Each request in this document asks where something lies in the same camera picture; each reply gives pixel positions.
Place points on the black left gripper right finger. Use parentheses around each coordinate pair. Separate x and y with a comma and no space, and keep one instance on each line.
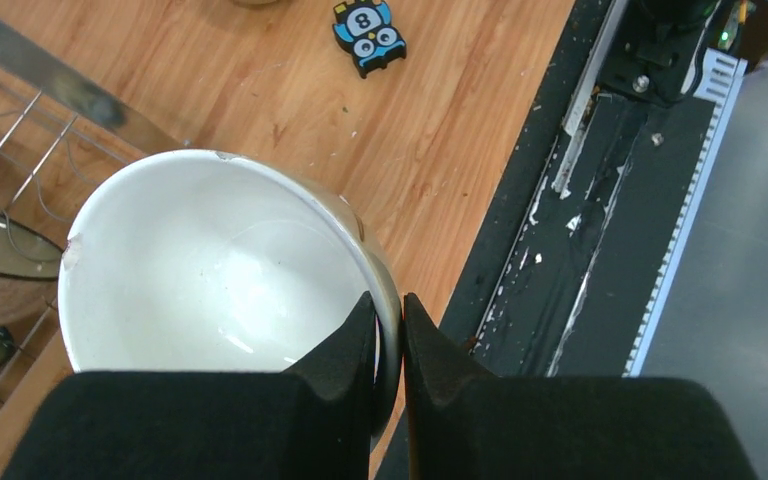
(467,423)

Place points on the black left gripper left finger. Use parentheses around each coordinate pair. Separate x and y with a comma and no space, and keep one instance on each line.
(312,421)

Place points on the cream bowl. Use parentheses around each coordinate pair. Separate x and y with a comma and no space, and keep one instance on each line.
(253,3)
(203,260)

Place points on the steel two-tier dish rack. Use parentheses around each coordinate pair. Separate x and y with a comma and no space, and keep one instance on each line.
(61,135)

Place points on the blue owl toy block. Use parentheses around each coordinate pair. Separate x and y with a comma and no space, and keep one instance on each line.
(364,30)

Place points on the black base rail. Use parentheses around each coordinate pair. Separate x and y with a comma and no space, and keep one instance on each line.
(628,236)

